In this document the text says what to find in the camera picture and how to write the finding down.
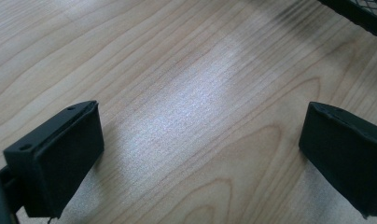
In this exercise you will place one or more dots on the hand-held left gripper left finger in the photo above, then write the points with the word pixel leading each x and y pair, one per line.
pixel 59 155

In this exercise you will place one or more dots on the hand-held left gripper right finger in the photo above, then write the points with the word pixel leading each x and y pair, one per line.
pixel 345 152

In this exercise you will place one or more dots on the black mesh basket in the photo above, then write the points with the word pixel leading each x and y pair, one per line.
pixel 362 14

